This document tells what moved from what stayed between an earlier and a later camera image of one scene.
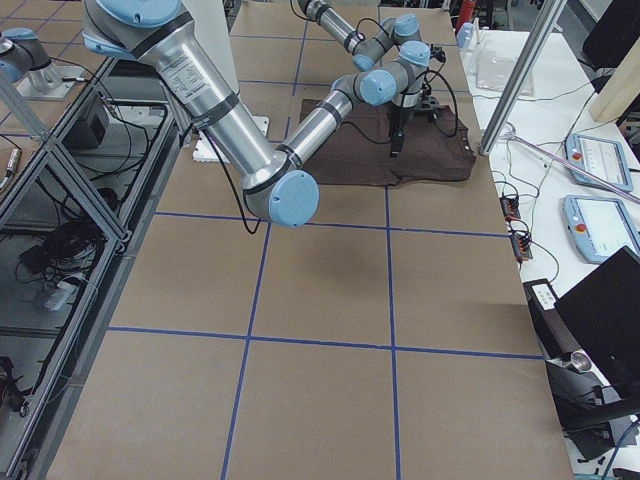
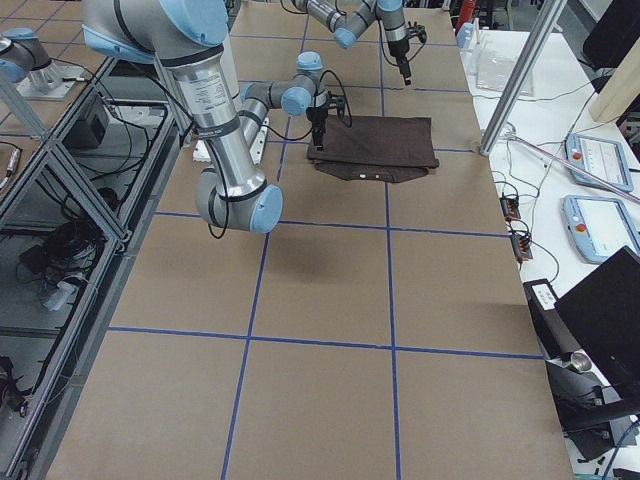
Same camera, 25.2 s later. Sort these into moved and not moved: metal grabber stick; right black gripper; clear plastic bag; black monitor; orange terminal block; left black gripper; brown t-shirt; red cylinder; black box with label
Moved: left black gripper; right black gripper; brown t-shirt
Not moved: black box with label; red cylinder; orange terminal block; clear plastic bag; metal grabber stick; black monitor
